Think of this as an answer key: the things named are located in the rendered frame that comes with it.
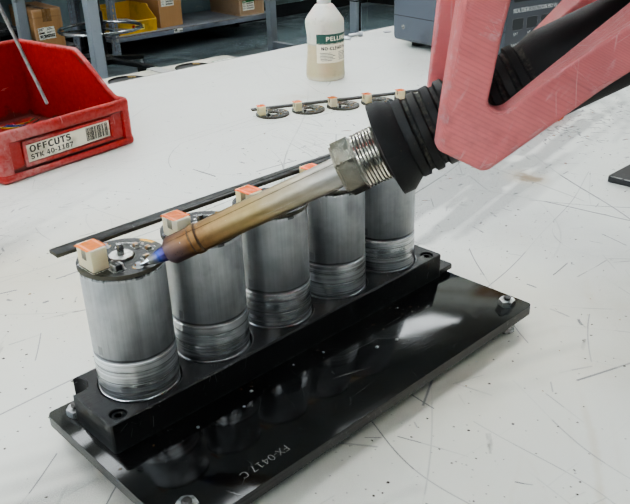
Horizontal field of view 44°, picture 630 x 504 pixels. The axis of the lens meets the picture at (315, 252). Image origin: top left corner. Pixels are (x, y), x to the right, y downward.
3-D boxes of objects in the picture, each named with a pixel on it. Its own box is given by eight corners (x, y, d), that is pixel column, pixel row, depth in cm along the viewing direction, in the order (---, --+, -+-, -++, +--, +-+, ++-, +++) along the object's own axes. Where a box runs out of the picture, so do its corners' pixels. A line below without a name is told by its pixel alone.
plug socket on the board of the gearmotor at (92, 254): (118, 265, 21) (114, 243, 21) (90, 275, 21) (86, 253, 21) (103, 256, 22) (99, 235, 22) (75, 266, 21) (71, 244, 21)
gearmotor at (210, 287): (267, 363, 26) (257, 222, 23) (208, 395, 24) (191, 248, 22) (221, 336, 27) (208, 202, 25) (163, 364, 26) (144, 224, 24)
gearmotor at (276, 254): (326, 330, 27) (322, 197, 25) (274, 358, 26) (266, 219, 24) (280, 307, 29) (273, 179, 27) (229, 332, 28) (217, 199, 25)
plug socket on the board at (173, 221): (199, 234, 23) (197, 213, 23) (176, 243, 23) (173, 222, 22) (184, 226, 24) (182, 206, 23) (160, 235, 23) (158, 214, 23)
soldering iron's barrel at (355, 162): (177, 287, 21) (396, 187, 19) (146, 239, 20) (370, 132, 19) (186, 263, 22) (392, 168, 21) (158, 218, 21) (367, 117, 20)
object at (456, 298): (387, 270, 34) (388, 247, 34) (530, 328, 29) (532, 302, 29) (52, 441, 24) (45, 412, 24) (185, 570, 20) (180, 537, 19)
